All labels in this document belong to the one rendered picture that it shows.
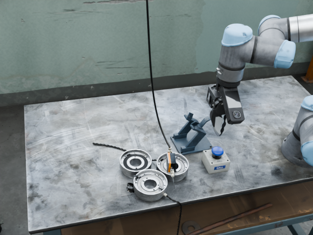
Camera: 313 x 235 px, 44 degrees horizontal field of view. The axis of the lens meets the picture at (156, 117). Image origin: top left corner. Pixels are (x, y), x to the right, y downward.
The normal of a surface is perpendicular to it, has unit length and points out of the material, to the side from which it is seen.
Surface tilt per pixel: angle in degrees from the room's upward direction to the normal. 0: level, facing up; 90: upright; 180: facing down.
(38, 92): 90
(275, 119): 0
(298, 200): 0
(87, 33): 90
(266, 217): 0
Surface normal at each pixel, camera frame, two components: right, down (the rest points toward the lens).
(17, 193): 0.06, -0.79
